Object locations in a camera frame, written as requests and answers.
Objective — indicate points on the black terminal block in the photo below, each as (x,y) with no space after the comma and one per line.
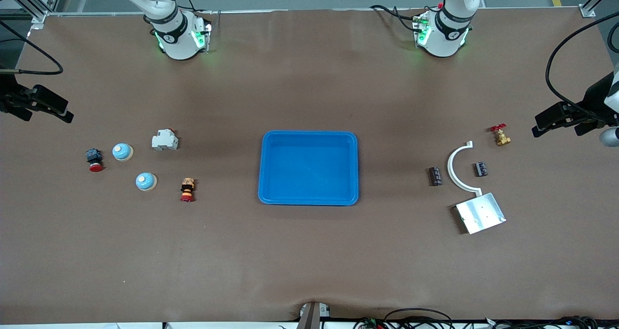
(480,169)

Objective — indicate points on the red push button switch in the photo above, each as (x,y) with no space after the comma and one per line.
(95,157)

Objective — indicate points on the orange emergency stop button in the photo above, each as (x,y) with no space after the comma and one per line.
(187,188)

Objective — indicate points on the white circuit breaker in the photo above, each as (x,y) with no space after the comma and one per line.
(164,141)

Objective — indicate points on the blue call bell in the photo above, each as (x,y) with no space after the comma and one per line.
(145,181)
(122,151)

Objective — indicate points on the white curved plastic bracket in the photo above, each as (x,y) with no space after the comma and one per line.
(449,167)

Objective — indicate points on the blue plastic tray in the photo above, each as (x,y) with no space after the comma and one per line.
(309,174)

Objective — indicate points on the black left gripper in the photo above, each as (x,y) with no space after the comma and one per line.
(593,100)

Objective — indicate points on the silver metal plate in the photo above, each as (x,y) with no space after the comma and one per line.
(481,214)

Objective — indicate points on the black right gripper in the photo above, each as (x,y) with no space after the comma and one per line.
(9,100)

